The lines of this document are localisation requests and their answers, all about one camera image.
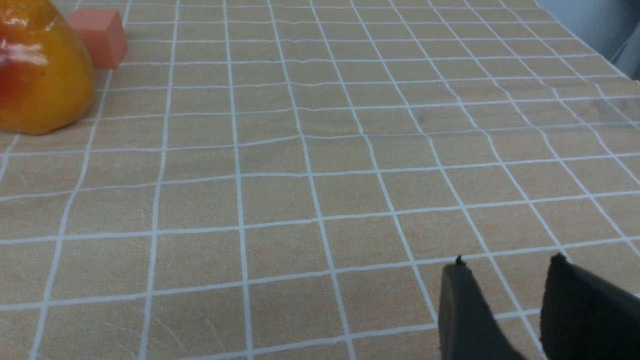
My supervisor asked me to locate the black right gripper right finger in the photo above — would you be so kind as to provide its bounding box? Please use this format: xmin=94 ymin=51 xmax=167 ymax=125
xmin=540 ymin=253 xmax=640 ymax=360

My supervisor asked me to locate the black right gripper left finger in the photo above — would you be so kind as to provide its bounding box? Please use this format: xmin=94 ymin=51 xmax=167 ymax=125
xmin=438 ymin=256 xmax=525 ymax=360

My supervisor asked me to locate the checkered orange tablecloth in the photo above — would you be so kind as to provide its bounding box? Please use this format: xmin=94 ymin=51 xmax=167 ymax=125
xmin=0 ymin=0 xmax=639 ymax=360

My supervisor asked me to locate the orange foam cube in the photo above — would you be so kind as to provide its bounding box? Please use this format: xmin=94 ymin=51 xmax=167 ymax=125
xmin=67 ymin=7 xmax=128 ymax=70

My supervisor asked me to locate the orange toy pear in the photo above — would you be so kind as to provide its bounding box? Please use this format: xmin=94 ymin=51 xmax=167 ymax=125
xmin=0 ymin=0 xmax=96 ymax=136

